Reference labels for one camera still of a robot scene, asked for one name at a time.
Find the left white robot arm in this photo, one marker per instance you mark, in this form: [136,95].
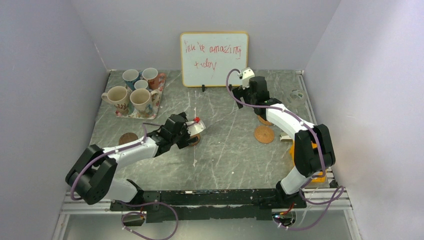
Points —
[92,177]

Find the teal blue mug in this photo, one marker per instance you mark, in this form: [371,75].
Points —
[130,77]

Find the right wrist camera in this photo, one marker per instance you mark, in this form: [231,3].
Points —
[245,75]

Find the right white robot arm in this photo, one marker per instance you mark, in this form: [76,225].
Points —
[307,160]

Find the orange floral mug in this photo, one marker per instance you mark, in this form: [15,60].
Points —
[153,77]

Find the dark walnut wooden coaster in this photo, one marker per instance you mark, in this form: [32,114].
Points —
[127,138]

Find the small light blue mug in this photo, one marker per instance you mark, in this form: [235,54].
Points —
[141,84]

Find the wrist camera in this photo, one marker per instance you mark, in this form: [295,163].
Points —
[245,75]
[196,126]

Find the woven rattan coaster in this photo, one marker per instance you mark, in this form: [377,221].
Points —
[264,134]

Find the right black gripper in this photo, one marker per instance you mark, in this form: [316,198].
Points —
[239,92]

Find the clear tape roll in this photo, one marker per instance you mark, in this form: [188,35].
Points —
[296,97]

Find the light wooden coaster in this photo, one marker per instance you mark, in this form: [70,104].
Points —
[194,140]
[264,122]

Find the cream coral pattern mug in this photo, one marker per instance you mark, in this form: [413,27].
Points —
[119,97]

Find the yellow framed whiteboard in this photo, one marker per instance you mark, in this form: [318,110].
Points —
[207,57]

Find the floral serving tray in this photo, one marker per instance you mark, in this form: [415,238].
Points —
[135,114]

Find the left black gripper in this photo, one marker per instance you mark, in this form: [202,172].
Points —
[186,139]

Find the cream seahorse mug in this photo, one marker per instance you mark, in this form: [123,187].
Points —
[142,99]

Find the black whiteboard stand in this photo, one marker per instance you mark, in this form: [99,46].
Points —
[204,87]

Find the yellow orange object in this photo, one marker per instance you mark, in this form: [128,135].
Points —
[320,178]

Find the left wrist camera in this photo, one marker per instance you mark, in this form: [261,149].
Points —
[196,126]

